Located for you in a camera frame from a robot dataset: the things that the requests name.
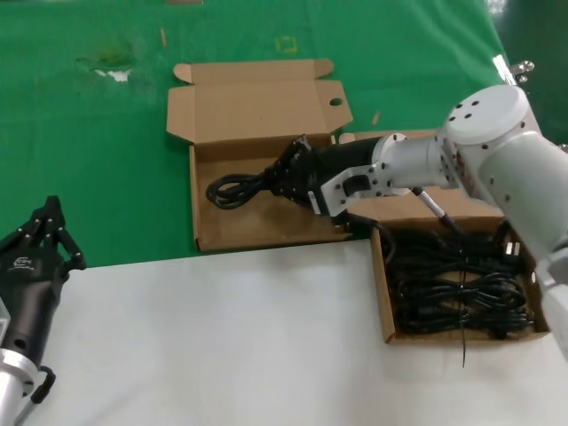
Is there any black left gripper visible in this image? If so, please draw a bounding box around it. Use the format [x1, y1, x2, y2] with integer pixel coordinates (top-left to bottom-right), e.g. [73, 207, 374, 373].
[0, 195, 88, 361]

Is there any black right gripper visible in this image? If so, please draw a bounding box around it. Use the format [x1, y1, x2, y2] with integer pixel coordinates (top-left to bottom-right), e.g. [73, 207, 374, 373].
[263, 132, 379, 214]

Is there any black power cable bundle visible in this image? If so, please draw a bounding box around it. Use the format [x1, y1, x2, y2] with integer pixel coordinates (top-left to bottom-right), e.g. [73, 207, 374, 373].
[205, 170, 272, 209]
[390, 269, 530, 312]
[394, 308, 534, 370]
[382, 224, 527, 275]

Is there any cardboard box with round hole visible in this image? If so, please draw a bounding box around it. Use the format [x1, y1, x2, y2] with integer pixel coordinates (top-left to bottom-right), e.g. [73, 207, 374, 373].
[165, 58, 354, 255]

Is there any cardboard box without hole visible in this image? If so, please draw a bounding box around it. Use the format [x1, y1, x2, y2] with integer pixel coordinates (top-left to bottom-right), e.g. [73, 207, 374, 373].
[338, 130, 552, 345]

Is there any green table cloth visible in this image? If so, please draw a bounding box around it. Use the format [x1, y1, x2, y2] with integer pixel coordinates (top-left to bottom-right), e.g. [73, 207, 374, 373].
[0, 0, 568, 270]

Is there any white table cover sheet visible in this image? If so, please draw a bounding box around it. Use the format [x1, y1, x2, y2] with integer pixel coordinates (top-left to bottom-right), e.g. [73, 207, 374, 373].
[0, 241, 568, 426]

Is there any right arm cable with connector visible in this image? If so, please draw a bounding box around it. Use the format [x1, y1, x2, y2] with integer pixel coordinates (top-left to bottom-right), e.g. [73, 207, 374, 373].
[411, 185, 465, 234]

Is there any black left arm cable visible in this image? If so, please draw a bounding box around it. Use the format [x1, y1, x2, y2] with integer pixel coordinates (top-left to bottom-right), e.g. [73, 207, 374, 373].
[16, 364, 58, 423]

